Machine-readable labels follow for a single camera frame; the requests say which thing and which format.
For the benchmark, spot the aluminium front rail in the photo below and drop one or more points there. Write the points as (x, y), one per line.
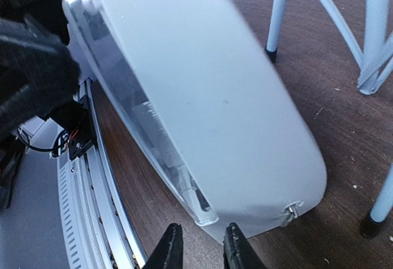
(96, 229)

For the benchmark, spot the grey metronome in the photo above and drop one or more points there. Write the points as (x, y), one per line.
(203, 102)

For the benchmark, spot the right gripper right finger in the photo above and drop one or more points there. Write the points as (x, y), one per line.
(238, 253)

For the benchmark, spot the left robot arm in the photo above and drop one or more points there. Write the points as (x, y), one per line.
(39, 77)

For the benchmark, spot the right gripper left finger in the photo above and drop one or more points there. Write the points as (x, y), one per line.
(169, 252)

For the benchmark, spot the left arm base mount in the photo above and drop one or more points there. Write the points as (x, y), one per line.
(76, 119)

